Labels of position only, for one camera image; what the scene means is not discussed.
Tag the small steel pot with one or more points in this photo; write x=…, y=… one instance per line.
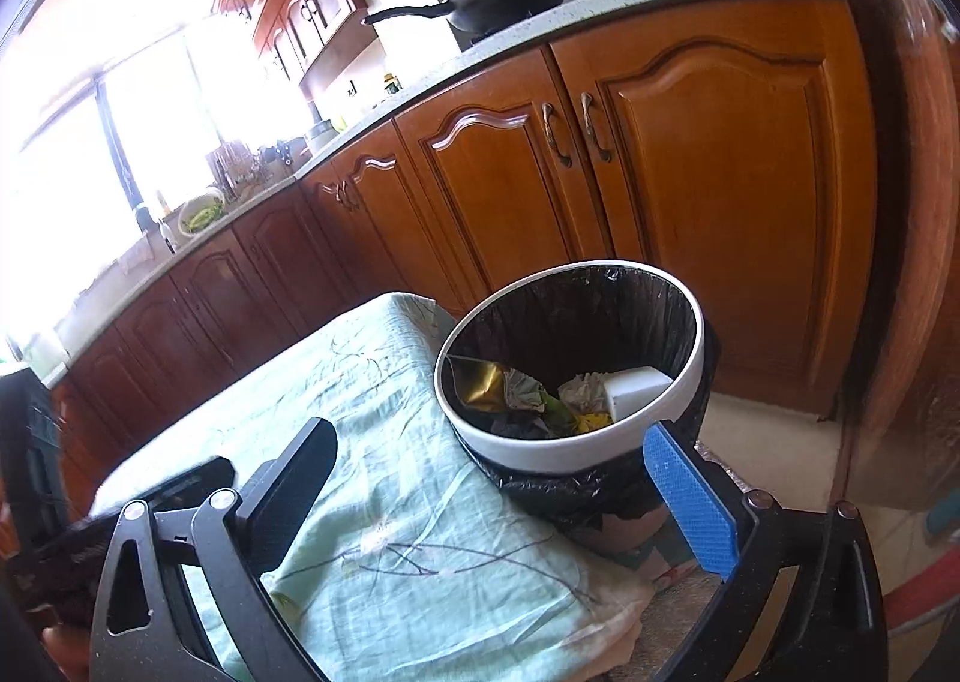
x=321, y=135

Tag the bowl of green vegetables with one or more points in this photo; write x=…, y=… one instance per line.
x=201, y=211

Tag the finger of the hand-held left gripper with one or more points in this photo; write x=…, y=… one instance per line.
x=195, y=483

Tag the printed wrapper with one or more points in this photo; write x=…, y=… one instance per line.
x=525, y=393

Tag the metal sink faucet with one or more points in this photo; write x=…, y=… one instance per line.
x=165, y=236

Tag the wooden door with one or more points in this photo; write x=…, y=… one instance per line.
x=907, y=202

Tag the green floral tablecloth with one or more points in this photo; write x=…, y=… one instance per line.
x=390, y=487

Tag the utensil holder with utensils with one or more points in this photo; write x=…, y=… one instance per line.
x=229, y=165

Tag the white round trash bin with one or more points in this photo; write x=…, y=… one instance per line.
x=570, y=457

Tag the wooden lower kitchen cabinet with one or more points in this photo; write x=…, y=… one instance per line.
x=712, y=187

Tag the yellow dish soap bottle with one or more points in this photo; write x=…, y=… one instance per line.
x=161, y=206

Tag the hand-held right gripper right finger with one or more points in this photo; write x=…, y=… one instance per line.
x=690, y=502

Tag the white trash bin, black liner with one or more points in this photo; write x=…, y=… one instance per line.
x=540, y=494

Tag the green crumpled wrapper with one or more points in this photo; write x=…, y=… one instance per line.
x=559, y=416

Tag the kitchen window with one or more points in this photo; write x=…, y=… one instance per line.
x=150, y=127

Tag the white foam block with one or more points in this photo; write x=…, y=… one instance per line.
x=634, y=389

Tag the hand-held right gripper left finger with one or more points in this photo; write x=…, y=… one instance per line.
x=300, y=479

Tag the yellow snack packet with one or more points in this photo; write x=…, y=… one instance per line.
x=484, y=382

